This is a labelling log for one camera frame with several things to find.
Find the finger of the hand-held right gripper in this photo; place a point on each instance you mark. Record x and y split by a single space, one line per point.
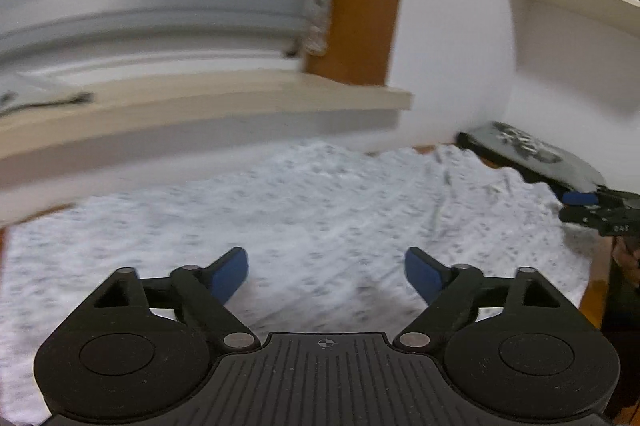
580 198
580 216

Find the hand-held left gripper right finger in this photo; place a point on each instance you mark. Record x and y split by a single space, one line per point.
422 273

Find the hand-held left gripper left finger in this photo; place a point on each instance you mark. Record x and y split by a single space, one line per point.
230 273

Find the white patterned shirt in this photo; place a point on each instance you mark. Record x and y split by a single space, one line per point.
300 231

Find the person's right hand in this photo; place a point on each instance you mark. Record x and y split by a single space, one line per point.
629 256

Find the grey printed t-shirt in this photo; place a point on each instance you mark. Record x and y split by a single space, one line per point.
545 155

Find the black folded garment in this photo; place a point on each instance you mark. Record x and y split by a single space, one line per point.
500 158

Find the beige window sill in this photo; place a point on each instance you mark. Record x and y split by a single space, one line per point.
200 110

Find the cream wall shelf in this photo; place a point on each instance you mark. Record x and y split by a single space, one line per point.
570 25

